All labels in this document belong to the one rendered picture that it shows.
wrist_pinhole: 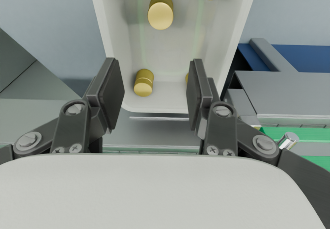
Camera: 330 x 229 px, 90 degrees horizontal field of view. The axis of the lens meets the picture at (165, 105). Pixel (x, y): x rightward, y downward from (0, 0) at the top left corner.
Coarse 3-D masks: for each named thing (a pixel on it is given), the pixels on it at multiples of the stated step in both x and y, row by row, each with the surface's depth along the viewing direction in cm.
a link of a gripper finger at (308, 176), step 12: (240, 156) 8; (252, 156) 7; (276, 156) 7; (288, 156) 7; (300, 156) 7; (288, 168) 6; (300, 168) 6; (312, 168) 6; (324, 168) 6; (300, 180) 6; (312, 180) 6; (324, 180) 6; (312, 192) 6; (324, 192) 6; (312, 204) 6; (324, 204) 6; (324, 216) 5
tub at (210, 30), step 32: (96, 0) 18; (128, 0) 24; (192, 0) 24; (224, 0) 22; (128, 32) 27; (160, 32) 27; (192, 32) 27; (224, 32) 22; (128, 64) 29; (160, 64) 31; (224, 64) 23; (128, 96) 30; (160, 96) 31
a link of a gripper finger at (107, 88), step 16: (112, 64) 10; (96, 80) 9; (112, 80) 10; (96, 96) 8; (112, 96) 10; (96, 112) 8; (112, 112) 10; (48, 128) 8; (96, 128) 9; (112, 128) 10; (16, 144) 7; (32, 144) 7; (48, 144) 7
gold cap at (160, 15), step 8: (152, 0) 22; (160, 0) 21; (168, 0) 22; (152, 8) 21; (160, 8) 21; (168, 8) 21; (152, 16) 21; (160, 16) 21; (168, 16) 21; (152, 24) 22; (160, 24) 22; (168, 24) 22
